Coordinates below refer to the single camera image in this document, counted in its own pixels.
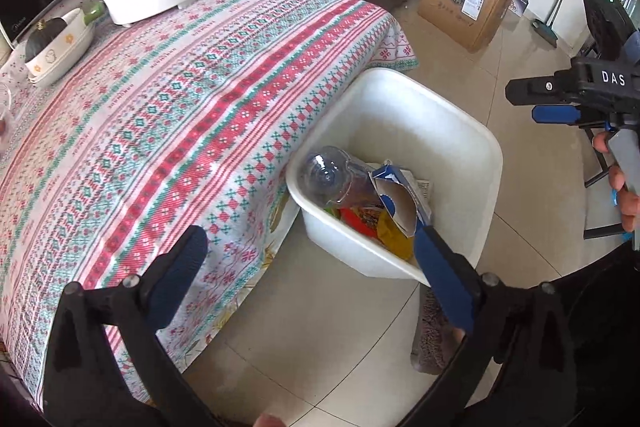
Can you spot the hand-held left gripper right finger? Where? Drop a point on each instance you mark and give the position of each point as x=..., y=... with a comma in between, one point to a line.
x=445, y=277

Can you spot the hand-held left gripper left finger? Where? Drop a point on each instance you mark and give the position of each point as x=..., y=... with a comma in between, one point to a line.
x=175, y=267

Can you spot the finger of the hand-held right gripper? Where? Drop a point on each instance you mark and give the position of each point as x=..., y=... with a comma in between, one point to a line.
x=555, y=114
x=540, y=89

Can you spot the yellow wrapper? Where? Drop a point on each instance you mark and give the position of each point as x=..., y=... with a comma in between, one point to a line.
x=392, y=239

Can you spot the blue cardboard snack box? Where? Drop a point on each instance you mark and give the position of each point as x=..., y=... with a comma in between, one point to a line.
x=400, y=207

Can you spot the orange white snack bag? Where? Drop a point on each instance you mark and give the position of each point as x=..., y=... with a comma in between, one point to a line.
x=360, y=219

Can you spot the white plastic bin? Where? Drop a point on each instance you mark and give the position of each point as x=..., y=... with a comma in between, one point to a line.
x=425, y=122

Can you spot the clear plastic bottle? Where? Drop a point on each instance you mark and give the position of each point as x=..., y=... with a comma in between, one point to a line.
x=325, y=172

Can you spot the person's right hand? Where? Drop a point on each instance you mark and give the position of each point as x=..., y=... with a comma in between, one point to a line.
x=630, y=209

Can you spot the person's left hand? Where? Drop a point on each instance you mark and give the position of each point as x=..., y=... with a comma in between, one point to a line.
x=267, y=421

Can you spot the dark green broom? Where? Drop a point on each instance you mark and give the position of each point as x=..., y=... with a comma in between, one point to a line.
x=546, y=32

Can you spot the brown fuzzy slipper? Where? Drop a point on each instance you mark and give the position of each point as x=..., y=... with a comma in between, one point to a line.
x=432, y=337

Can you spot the cardboard box with label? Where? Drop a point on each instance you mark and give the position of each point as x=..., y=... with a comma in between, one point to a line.
x=465, y=22

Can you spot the patterned red green tablecloth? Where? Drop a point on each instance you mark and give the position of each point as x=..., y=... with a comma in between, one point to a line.
x=175, y=107

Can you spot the white printed bowl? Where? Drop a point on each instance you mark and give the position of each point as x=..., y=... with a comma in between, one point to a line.
x=55, y=59

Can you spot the white floral cloth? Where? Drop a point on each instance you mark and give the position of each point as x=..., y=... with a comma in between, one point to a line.
x=15, y=79

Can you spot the dark green pumpkin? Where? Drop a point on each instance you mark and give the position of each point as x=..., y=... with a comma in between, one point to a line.
x=45, y=39

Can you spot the green cucumber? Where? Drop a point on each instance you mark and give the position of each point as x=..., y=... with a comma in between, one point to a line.
x=94, y=12

